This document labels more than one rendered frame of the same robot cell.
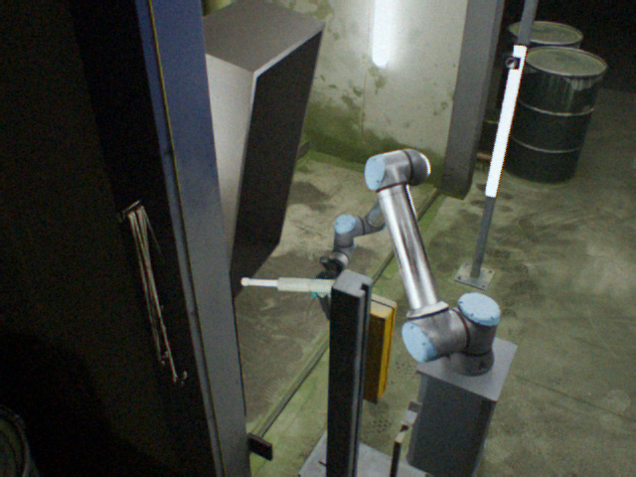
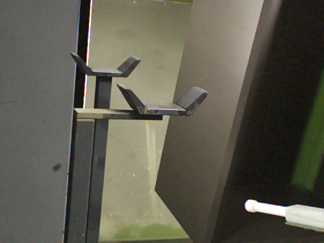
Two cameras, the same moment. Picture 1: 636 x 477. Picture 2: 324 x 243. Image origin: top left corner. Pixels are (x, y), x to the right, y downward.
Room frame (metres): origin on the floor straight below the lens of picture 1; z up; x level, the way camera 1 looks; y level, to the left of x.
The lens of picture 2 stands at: (0.46, -0.62, 1.21)
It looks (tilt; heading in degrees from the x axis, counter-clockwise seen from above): 13 degrees down; 40
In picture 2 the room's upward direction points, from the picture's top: 6 degrees clockwise
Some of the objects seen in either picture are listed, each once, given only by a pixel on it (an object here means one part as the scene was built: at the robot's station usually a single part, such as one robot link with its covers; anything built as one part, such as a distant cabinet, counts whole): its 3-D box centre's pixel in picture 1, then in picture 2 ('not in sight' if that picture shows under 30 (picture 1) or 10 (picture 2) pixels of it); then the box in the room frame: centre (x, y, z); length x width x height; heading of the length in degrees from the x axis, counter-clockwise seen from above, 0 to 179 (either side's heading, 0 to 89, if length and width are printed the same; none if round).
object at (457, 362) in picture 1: (470, 348); not in sight; (1.52, -0.59, 0.69); 0.19 x 0.19 x 0.10
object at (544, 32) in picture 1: (545, 34); not in sight; (4.70, -1.86, 0.86); 0.54 x 0.54 x 0.01
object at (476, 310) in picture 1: (474, 322); not in sight; (1.51, -0.58, 0.83); 0.17 x 0.15 x 0.18; 113
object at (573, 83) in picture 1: (550, 117); not in sight; (4.05, -1.79, 0.44); 0.59 x 0.58 x 0.89; 165
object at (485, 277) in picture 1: (474, 275); not in sight; (2.74, -0.99, 0.01); 0.20 x 0.20 x 0.01; 61
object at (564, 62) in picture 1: (563, 62); not in sight; (4.06, -1.79, 0.86); 0.54 x 0.54 x 0.01
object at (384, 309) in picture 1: (360, 346); not in sight; (0.85, -0.10, 1.42); 0.12 x 0.06 x 0.26; 61
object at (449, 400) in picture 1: (455, 409); not in sight; (1.52, -0.59, 0.32); 0.31 x 0.31 x 0.64; 61
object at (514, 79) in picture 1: (505, 125); not in sight; (2.71, -0.97, 1.02); 0.06 x 0.02 x 0.83; 61
